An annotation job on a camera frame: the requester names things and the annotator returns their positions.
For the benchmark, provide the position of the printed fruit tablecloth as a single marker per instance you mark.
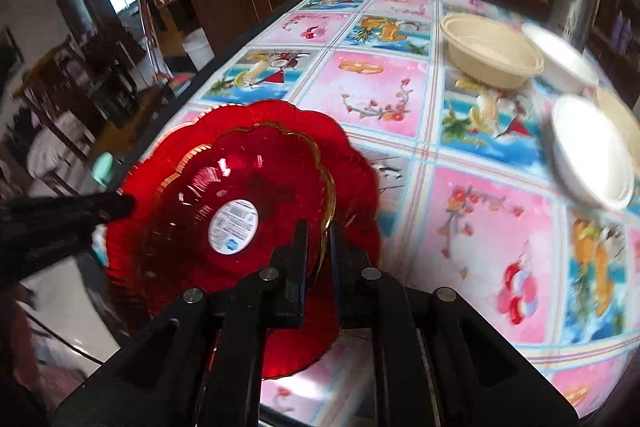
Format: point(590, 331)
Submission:
point(480, 232)

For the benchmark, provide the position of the large red scalloped plate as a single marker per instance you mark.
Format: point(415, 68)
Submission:
point(350, 187)

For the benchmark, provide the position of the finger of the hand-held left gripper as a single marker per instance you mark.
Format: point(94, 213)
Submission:
point(75, 212)

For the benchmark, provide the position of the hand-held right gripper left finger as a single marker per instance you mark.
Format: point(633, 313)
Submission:
point(300, 257)

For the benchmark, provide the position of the beige plastic bowl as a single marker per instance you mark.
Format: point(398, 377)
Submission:
point(480, 57)
point(625, 122)

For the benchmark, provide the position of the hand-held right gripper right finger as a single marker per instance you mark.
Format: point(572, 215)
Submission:
point(337, 267)

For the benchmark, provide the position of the pale green object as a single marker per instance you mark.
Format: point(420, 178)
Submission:
point(103, 169)

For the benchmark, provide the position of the white bowl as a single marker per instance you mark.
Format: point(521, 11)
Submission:
point(565, 62)
point(585, 147)

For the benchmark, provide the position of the small red glass plate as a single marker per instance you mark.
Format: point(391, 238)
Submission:
point(250, 177)

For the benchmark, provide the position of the white bucket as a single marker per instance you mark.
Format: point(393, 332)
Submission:
point(197, 49)

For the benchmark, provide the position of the wooden chair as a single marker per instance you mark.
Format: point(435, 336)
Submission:
point(50, 107)

